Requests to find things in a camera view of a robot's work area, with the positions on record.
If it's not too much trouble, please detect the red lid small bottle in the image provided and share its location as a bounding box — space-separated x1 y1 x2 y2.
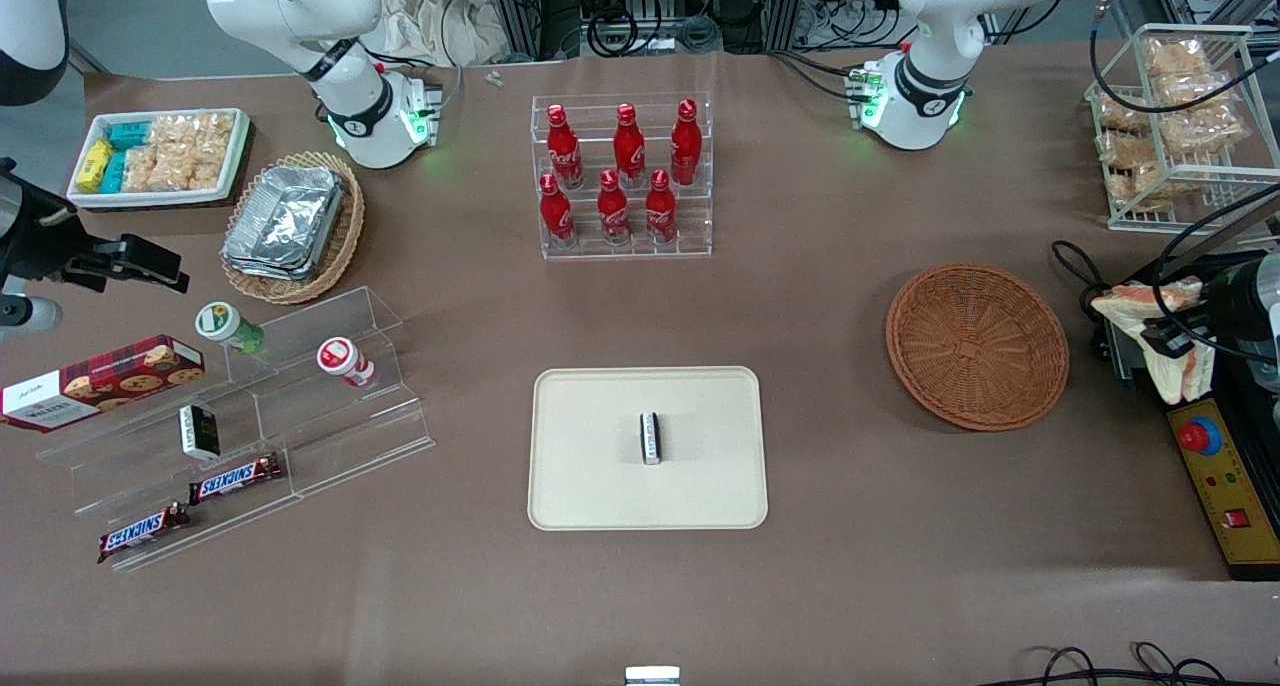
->
316 336 377 389

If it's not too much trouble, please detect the black appliance cable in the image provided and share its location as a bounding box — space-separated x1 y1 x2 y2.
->
1049 240 1111 313

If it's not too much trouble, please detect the coiled black cable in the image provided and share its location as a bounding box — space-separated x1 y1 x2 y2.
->
586 8 643 58

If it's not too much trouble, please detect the oval light wicker basket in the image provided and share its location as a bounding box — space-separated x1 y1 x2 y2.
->
219 150 367 306

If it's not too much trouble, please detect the beige rectangular tray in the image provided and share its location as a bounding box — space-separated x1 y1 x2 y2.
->
527 366 770 533

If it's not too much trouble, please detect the aluminium foil tray stack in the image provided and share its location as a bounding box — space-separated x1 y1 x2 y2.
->
221 163 347 283

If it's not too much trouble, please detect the clear rice cracker packet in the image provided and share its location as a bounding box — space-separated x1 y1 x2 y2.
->
156 150 228 193
1154 70 1234 113
1104 165 1167 213
1094 95 1152 133
149 115 199 151
122 146 162 194
1142 37 1212 76
195 113 237 163
1160 105 1248 154
1096 130 1162 168

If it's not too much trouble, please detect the black looped cable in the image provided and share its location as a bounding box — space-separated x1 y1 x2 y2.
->
1003 642 1280 686

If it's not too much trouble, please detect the clear acrylic step shelf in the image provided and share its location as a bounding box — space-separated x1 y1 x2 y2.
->
35 286 437 574

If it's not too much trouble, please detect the aluminium frame rack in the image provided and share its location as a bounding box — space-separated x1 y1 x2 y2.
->
485 0 906 62

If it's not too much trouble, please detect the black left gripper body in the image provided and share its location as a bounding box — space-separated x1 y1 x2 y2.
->
1204 261 1271 346

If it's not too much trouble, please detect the black countertop appliance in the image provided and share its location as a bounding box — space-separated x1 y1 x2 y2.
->
1085 198 1280 407

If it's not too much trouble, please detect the red emergency stop button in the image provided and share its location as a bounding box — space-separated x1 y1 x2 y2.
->
1177 417 1224 458

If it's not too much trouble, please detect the brown Snickers bar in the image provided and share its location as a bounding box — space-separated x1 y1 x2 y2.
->
187 452 285 506
96 502 192 565

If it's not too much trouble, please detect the red tartan cookie box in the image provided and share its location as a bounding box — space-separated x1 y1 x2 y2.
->
0 334 207 435

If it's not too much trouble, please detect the black yellow control box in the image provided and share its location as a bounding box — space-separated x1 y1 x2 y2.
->
1165 396 1280 580

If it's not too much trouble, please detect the clear acrylic bottle rack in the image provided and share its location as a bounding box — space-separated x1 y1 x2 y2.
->
530 92 714 261

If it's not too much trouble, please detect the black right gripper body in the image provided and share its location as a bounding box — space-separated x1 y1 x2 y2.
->
0 158 113 293

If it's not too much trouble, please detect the white rectangular snack tray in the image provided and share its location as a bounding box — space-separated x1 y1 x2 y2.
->
67 107 252 211

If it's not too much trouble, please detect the triangular sandwich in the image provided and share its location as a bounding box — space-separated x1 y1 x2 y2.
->
1089 277 1217 406

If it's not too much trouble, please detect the crumpled beige paper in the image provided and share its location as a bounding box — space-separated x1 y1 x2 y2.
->
375 0 506 68

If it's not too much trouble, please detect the white wire rack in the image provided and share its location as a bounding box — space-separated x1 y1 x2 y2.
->
1084 23 1280 236

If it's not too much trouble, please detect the green lid small bottle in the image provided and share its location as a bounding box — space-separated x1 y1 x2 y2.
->
194 301 267 356

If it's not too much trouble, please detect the round brown wicker basket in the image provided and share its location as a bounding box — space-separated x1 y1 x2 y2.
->
885 263 1071 433

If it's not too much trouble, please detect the yellow snack packet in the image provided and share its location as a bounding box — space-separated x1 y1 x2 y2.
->
77 140 114 193

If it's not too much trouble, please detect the red cola bottle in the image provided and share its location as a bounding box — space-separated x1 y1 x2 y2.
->
669 98 704 188
596 169 632 246
612 102 647 190
644 169 679 246
538 172 577 248
545 104 586 190

